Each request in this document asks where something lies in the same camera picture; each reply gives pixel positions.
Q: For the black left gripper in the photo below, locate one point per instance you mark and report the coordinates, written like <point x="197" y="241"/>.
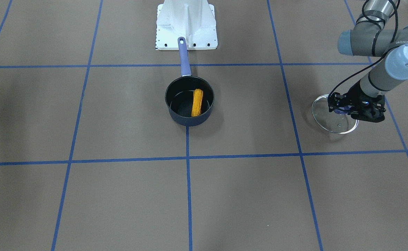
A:
<point x="352" y="95"/>

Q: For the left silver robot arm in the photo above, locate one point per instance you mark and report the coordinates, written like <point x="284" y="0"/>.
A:
<point x="375" y="34"/>

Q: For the glass lid with blue knob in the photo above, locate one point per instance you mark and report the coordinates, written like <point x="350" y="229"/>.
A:
<point x="334" y="122"/>

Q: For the blue saucepan with handle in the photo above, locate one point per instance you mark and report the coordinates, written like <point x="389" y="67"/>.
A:
<point x="179" y="93"/>

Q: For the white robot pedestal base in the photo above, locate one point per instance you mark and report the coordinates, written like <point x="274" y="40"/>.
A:
<point x="193" y="20"/>

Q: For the yellow corn cob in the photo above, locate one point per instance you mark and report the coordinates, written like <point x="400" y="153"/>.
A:
<point x="197" y="103"/>

